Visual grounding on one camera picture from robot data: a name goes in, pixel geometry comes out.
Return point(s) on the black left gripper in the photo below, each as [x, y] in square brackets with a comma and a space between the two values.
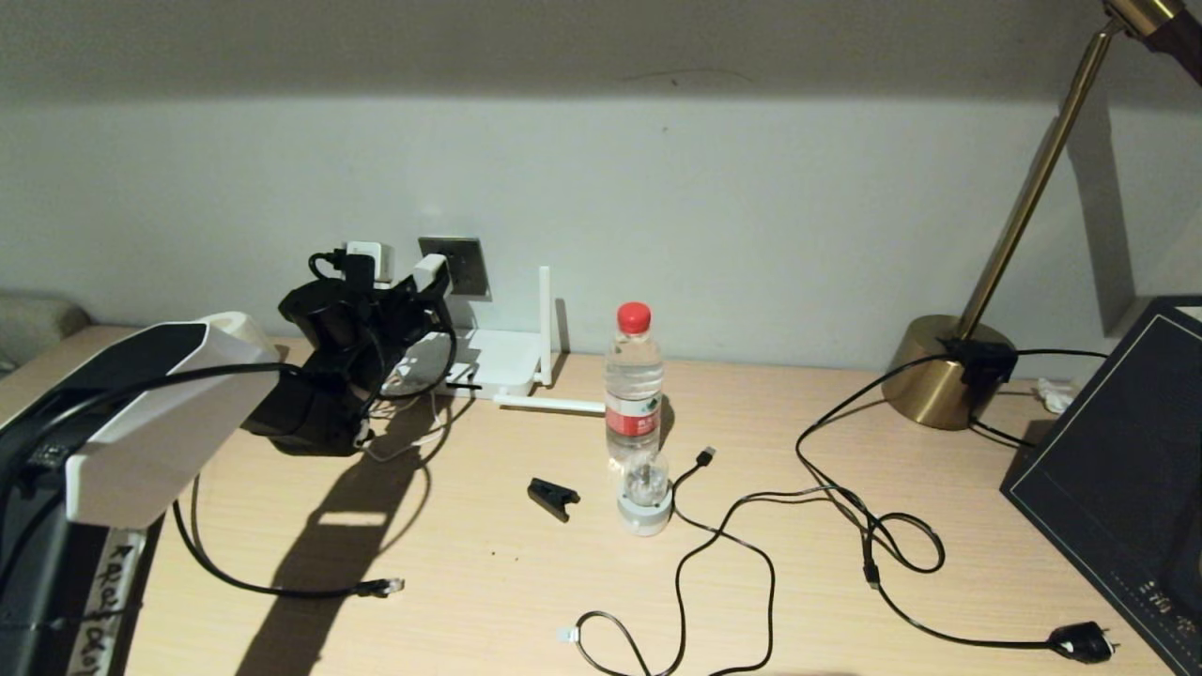
[338, 324]

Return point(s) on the white power adapter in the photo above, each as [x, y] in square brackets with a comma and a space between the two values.
[430, 272]

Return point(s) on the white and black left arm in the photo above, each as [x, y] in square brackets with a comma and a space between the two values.
[160, 422]

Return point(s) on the white router with antennas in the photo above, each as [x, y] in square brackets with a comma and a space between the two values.
[498, 361]

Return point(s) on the white toilet paper roll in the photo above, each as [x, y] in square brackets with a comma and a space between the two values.
[246, 330]

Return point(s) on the red-capped clear water bottle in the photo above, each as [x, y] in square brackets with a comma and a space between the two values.
[634, 376]

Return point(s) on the small black clip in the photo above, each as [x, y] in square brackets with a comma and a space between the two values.
[549, 495]

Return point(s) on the glass bulb on white base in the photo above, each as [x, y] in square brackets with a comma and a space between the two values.
[645, 516]

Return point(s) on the grey padded object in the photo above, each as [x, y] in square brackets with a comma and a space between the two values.
[33, 324]

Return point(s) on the gold desk lamp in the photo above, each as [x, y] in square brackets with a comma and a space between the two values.
[930, 376]

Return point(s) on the crumpled white tissue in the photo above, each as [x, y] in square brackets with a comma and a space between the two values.
[1056, 394]

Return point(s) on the dark box with gold trim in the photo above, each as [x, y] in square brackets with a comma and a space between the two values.
[1108, 469]

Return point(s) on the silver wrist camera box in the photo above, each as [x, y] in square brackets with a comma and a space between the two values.
[373, 258]

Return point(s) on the grey wall socket plate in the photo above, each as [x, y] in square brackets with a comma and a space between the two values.
[470, 268]

